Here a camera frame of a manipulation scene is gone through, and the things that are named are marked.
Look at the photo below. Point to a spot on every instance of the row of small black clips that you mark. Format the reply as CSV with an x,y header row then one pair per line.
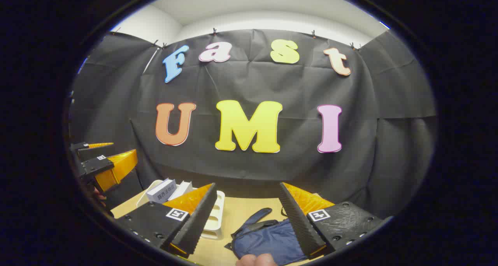
x,y
214,32

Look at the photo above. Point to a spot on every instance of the thin white rod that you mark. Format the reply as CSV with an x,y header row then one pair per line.
x,y
151,60

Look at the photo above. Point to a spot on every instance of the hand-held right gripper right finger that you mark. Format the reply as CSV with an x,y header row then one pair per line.
x,y
301,223

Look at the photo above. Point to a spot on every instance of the blue schoolbag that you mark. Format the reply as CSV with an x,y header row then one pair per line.
x,y
268,238

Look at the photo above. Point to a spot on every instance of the white bookshelf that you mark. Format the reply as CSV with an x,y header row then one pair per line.
x,y
218,219

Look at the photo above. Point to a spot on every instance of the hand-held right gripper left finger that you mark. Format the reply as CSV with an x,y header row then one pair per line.
x,y
194,223

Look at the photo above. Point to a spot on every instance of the grey cover book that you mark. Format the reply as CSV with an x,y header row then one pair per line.
x,y
161,192

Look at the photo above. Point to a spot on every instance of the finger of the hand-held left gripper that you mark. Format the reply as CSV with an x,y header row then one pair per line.
x,y
81,146
113,168

